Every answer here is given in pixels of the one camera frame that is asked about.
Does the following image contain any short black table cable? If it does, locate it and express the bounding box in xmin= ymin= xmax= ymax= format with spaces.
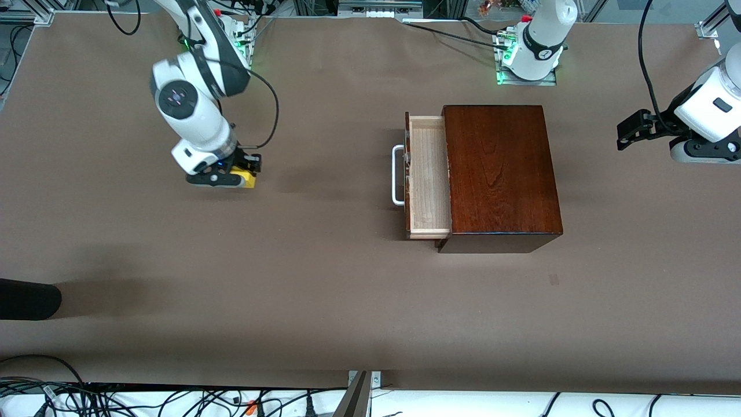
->
xmin=460 ymin=16 xmax=513 ymax=36

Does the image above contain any light wood drawer white handle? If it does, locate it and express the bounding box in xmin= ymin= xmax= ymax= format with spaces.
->
xmin=392 ymin=112 xmax=453 ymax=239

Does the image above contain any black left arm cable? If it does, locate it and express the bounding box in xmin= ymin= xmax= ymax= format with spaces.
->
xmin=638 ymin=0 xmax=695 ymax=137

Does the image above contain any aluminium frame post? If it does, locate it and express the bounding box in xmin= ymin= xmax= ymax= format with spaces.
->
xmin=696 ymin=0 xmax=741 ymax=41

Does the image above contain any small metal bracket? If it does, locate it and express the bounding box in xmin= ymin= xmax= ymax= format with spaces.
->
xmin=348 ymin=371 xmax=383 ymax=390

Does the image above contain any grey slanted metal bar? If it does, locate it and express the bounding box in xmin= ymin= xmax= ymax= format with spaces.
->
xmin=333 ymin=371 xmax=372 ymax=417

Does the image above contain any long black table cable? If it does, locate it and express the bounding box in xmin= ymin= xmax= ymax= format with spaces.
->
xmin=402 ymin=20 xmax=510 ymax=52

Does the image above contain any large table cover sheet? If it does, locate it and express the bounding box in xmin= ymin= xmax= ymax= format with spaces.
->
xmin=0 ymin=12 xmax=741 ymax=396

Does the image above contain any dark wooden drawer cabinet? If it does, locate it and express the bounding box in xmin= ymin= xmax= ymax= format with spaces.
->
xmin=435 ymin=104 xmax=564 ymax=254

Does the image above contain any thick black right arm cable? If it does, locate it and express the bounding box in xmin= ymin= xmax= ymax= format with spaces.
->
xmin=191 ymin=35 xmax=280 ymax=149

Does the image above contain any black hanging cable loop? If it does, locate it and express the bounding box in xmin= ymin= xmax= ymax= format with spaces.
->
xmin=104 ymin=0 xmax=141 ymax=35

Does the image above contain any black looped cable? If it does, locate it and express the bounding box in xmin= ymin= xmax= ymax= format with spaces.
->
xmin=0 ymin=354 xmax=87 ymax=387

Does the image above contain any aluminium frame corner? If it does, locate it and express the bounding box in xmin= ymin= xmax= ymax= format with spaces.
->
xmin=0 ymin=0 xmax=57 ymax=27

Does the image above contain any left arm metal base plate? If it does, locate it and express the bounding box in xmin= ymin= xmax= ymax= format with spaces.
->
xmin=495 ymin=29 xmax=558 ymax=86

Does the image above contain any black cylinder object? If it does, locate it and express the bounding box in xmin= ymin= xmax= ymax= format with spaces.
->
xmin=0 ymin=278 xmax=63 ymax=321

